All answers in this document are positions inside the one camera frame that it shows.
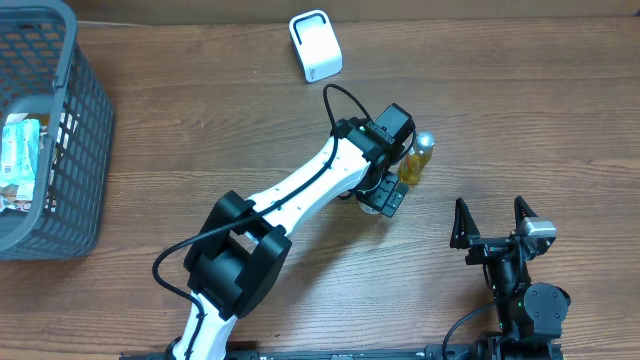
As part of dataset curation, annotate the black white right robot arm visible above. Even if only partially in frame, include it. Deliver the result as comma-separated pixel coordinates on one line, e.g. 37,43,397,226
441,196,571,360

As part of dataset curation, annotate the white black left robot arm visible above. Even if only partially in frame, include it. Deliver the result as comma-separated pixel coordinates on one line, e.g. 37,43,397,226
163,112,415,359

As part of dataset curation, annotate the green lid white jar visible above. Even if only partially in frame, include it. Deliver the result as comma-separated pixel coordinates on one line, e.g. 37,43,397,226
358,201,381,215

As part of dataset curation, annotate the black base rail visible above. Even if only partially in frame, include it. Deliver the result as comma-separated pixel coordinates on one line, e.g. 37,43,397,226
119,344,483,360

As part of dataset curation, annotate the teal wet wipes pack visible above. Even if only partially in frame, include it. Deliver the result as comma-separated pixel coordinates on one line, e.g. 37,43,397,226
1,119,40,187

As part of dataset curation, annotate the yellow liquid bottle silver cap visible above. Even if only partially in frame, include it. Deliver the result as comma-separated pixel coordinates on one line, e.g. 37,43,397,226
398,131,435,185

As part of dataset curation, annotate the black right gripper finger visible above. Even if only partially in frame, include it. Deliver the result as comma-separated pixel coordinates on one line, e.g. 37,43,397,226
450,197,480,249
514,196,538,228

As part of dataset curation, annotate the grey plastic mesh basket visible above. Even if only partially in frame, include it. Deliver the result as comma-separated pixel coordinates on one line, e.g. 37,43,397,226
1,1,115,261

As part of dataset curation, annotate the brown snack pouch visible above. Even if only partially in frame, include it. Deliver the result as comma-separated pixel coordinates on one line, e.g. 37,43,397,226
0,183,35,212

